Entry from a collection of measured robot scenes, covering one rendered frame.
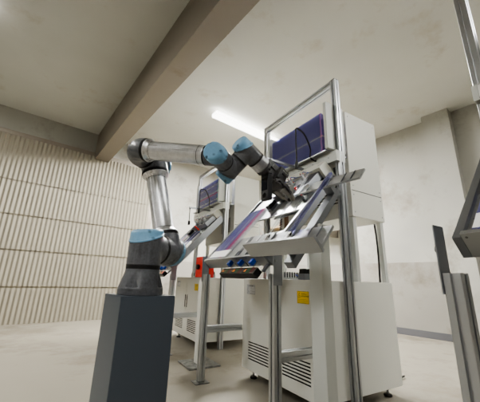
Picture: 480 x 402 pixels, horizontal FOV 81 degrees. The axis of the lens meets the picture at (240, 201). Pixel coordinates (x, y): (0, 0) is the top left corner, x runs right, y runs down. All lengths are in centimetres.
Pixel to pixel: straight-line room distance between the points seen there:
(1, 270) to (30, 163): 143
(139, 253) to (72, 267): 368
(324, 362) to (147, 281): 68
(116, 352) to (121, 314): 10
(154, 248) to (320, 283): 63
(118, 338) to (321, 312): 69
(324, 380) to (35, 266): 403
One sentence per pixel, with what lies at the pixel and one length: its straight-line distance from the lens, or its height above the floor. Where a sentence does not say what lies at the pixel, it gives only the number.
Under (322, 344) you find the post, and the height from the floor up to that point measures 40.
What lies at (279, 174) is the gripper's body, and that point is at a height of 104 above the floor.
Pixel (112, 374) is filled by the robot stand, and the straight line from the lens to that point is 100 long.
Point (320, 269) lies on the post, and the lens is 115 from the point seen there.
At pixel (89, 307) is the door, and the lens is 476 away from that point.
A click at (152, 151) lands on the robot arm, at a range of 116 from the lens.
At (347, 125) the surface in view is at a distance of 205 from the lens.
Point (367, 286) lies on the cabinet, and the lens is 184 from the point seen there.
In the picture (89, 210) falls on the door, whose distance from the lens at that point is 479.
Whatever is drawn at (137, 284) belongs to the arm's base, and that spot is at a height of 59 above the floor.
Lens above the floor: 61
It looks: 16 degrees up
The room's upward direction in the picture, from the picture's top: 2 degrees clockwise
